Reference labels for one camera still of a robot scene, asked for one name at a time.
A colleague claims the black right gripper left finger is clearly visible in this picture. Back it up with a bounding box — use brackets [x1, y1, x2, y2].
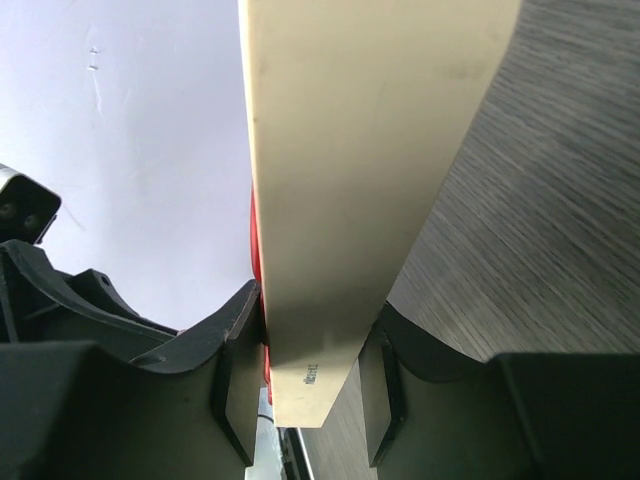
[1, 281, 262, 479]

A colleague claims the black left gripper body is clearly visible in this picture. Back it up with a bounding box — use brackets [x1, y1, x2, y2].
[1, 165, 177, 360]

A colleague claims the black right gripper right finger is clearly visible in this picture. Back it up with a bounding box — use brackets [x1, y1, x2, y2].
[367, 305, 639, 479]

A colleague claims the beige red power strip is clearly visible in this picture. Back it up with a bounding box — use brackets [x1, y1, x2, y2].
[238, 1, 521, 428]

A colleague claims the black power strip cable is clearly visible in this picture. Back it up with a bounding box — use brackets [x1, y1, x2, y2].
[254, 399, 316, 480]

